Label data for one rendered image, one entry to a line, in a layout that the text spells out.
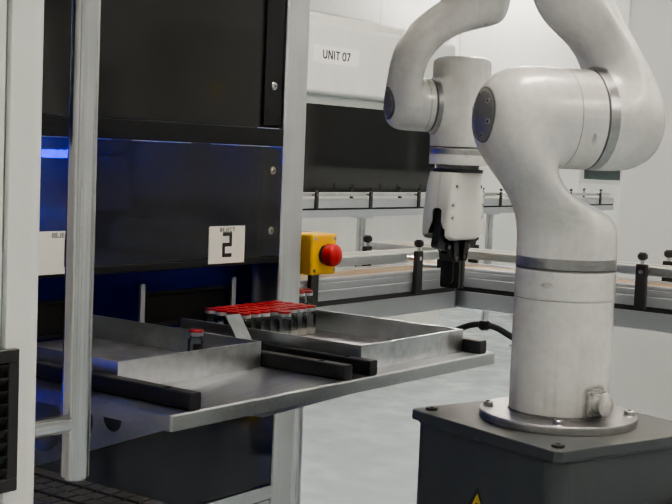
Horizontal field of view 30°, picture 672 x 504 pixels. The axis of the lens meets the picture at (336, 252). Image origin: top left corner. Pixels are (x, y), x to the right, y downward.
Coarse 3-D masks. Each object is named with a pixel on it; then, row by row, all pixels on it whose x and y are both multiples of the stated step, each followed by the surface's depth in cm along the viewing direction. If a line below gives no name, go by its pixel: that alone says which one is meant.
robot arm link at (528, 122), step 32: (480, 96) 146; (512, 96) 143; (544, 96) 143; (576, 96) 144; (608, 96) 145; (480, 128) 146; (512, 128) 142; (544, 128) 142; (576, 128) 144; (608, 128) 145; (512, 160) 144; (544, 160) 143; (576, 160) 147; (512, 192) 148; (544, 192) 144; (544, 224) 146; (576, 224) 145; (608, 224) 148; (544, 256) 147; (576, 256) 145; (608, 256) 147
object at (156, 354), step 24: (96, 336) 189; (120, 336) 186; (144, 336) 183; (168, 336) 180; (216, 336) 174; (48, 360) 157; (96, 360) 151; (120, 360) 169; (144, 360) 152; (168, 360) 156; (192, 360) 159; (216, 360) 163; (240, 360) 166
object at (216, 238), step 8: (216, 232) 199; (232, 232) 202; (240, 232) 203; (216, 240) 199; (224, 240) 200; (232, 240) 202; (240, 240) 204; (208, 248) 198; (216, 248) 199; (232, 248) 202; (240, 248) 204; (208, 256) 198; (216, 256) 199; (232, 256) 202; (240, 256) 204
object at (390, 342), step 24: (336, 312) 204; (264, 336) 180; (288, 336) 177; (312, 336) 199; (336, 336) 200; (360, 336) 201; (384, 336) 198; (408, 336) 196; (432, 336) 183; (456, 336) 189; (384, 360) 174; (408, 360) 179
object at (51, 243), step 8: (40, 232) 171; (48, 232) 172; (56, 232) 173; (64, 232) 174; (40, 240) 171; (48, 240) 172; (56, 240) 173; (64, 240) 174; (40, 248) 171; (48, 248) 172; (56, 248) 173; (40, 256) 171; (48, 256) 172; (56, 256) 173; (40, 264) 171; (48, 264) 172; (56, 264) 174; (40, 272) 171; (48, 272) 173; (56, 272) 174; (64, 272) 175
